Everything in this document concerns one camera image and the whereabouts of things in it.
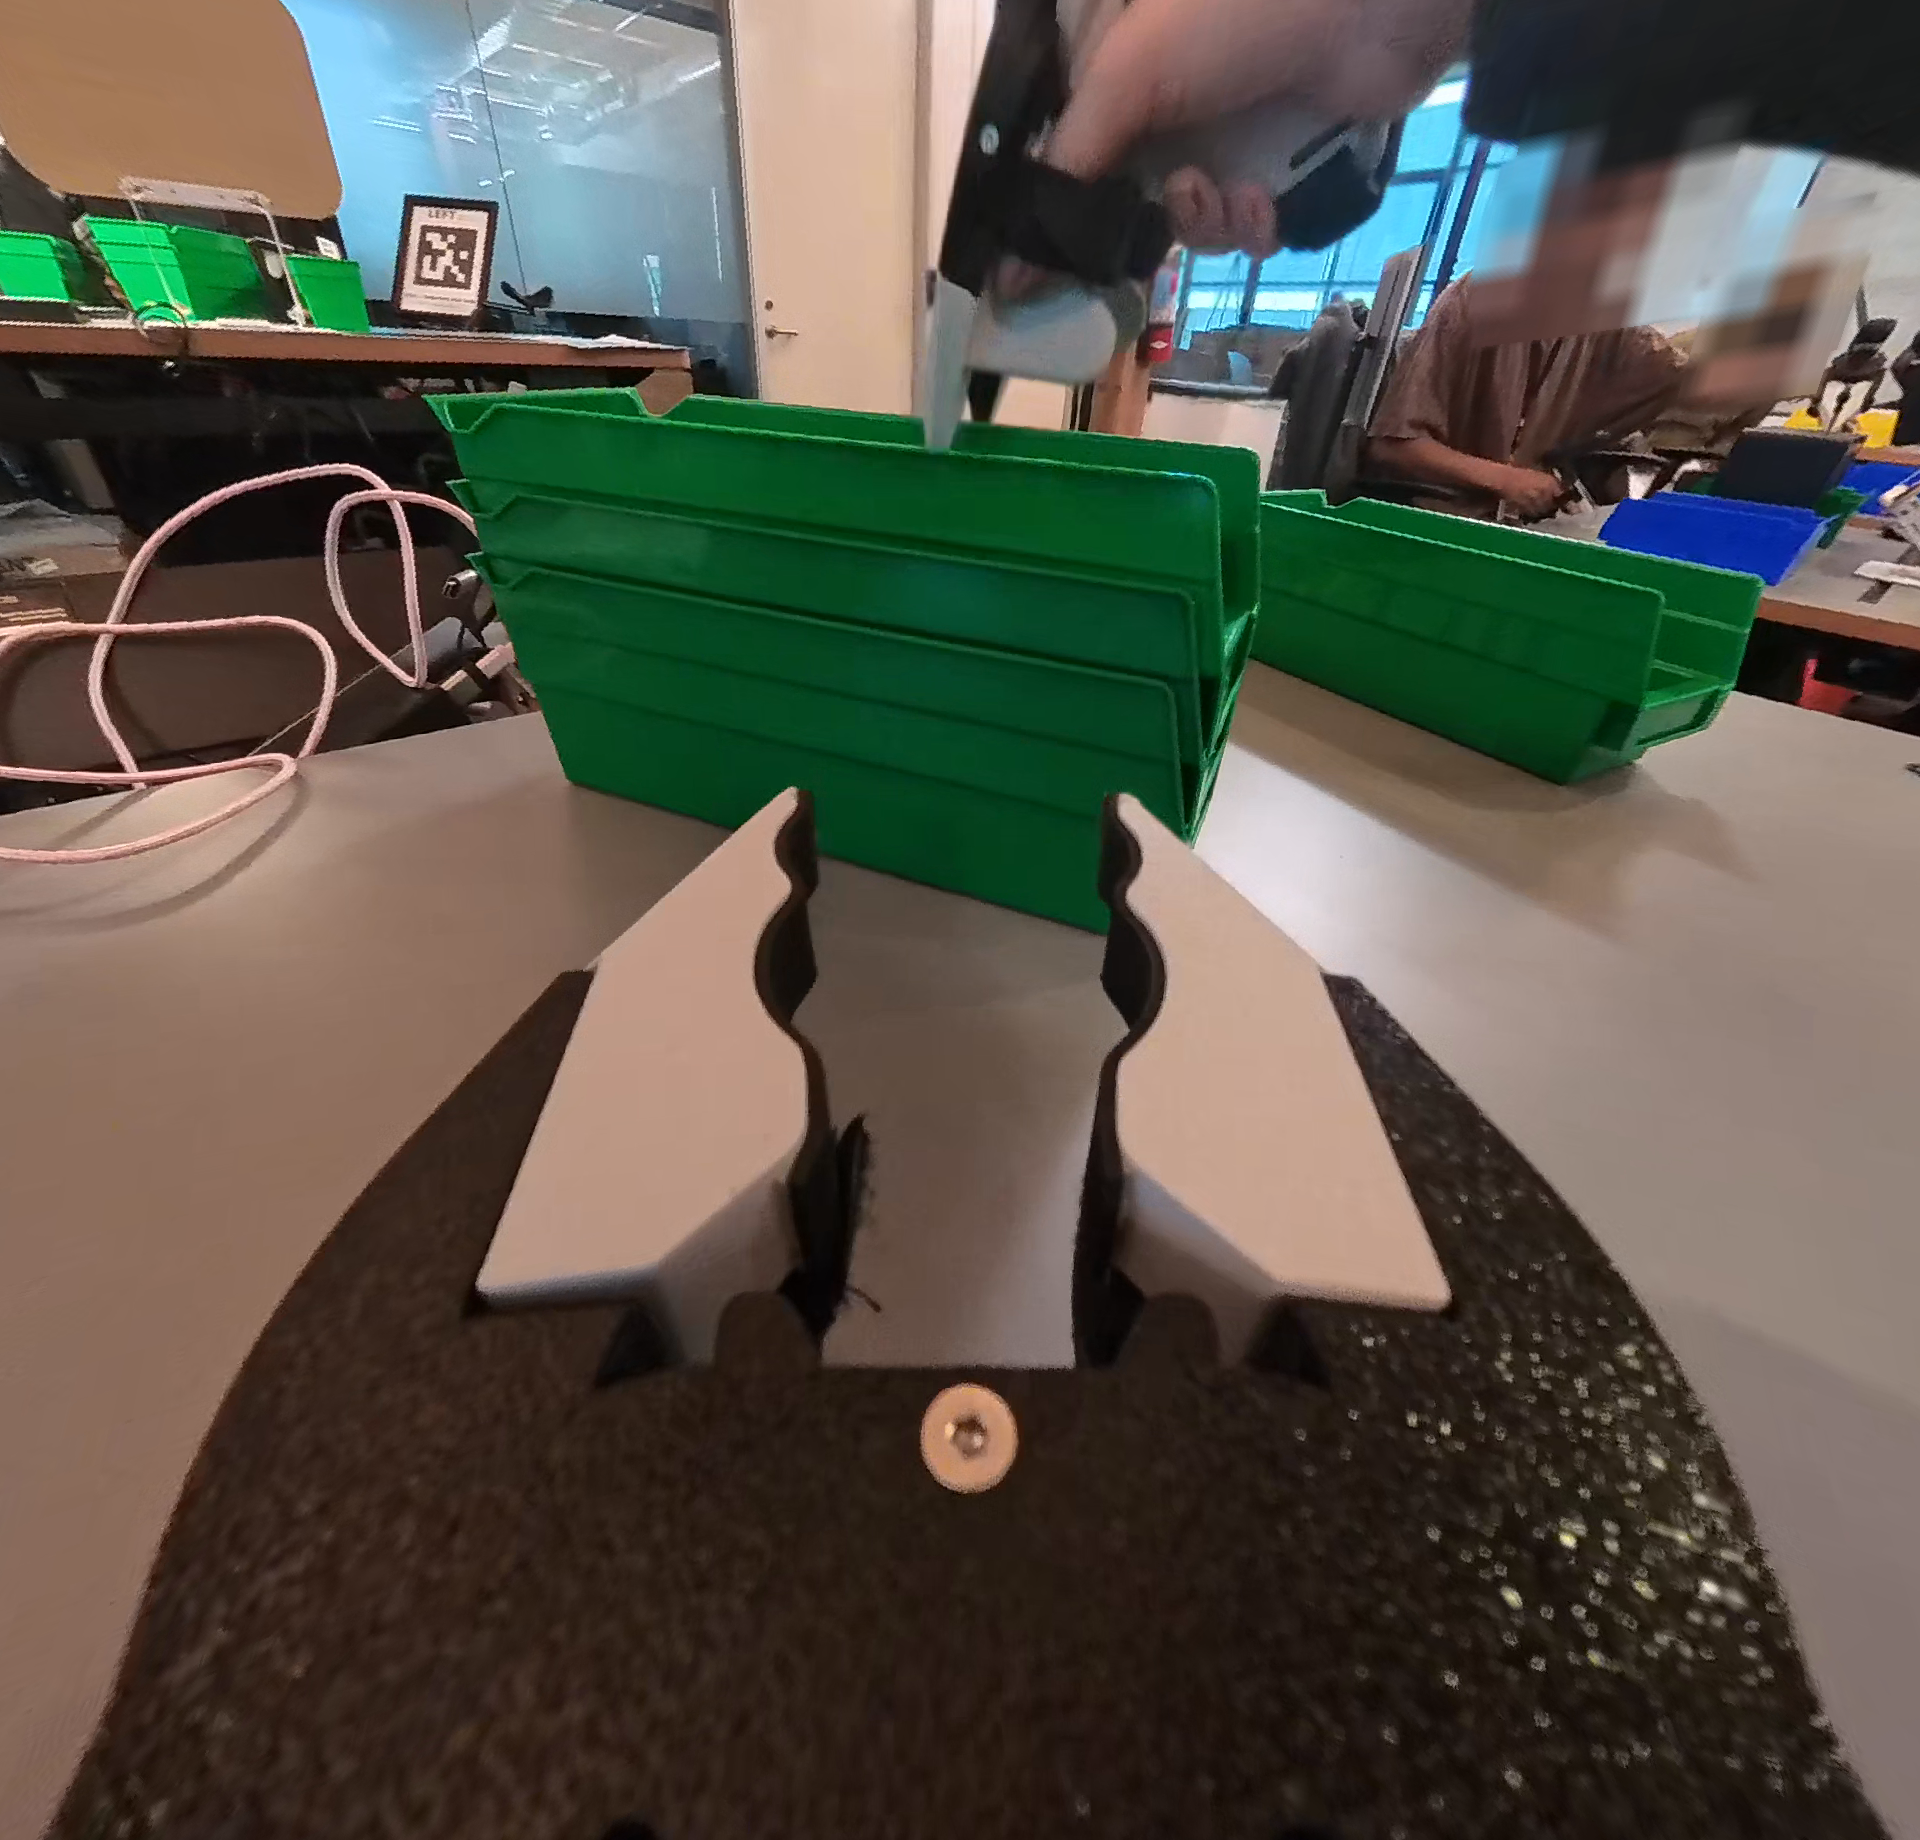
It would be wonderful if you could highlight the brown office desk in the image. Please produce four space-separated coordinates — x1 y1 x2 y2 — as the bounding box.
0 313 694 378

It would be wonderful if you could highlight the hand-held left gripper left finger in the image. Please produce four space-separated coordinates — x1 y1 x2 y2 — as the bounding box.
476 783 886 1368

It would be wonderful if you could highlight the dark laptop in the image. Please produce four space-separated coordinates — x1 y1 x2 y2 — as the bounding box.
1710 431 1862 503

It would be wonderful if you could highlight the dark jacket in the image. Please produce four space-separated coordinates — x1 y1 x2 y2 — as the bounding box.
1279 296 1383 503

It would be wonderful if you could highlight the tan rounded board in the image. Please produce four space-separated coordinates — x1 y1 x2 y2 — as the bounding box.
0 0 344 222

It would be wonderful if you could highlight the clear acrylic stand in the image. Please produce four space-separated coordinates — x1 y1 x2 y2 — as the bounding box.
118 176 293 329

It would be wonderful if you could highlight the framed marker sign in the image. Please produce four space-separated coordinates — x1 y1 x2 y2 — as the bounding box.
391 196 501 322

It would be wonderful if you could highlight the green plastic bin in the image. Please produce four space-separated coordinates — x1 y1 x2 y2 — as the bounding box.
427 388 1263 627
453 477 1260 702
469 556 1247 933
1257 491 1763 786
82 214 196 315
285 253 372 334
166 224 288 315
0 226 88 315

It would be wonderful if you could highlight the white door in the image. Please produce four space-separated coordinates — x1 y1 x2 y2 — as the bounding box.
722 0 961 424

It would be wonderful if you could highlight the pink cord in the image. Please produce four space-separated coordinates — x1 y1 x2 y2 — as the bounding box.
0 462 484 862

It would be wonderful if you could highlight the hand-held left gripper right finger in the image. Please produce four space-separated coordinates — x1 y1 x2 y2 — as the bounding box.
1072 791 1454 1368

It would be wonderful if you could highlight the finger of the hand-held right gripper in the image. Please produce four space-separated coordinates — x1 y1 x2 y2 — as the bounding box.
918 270 994 457

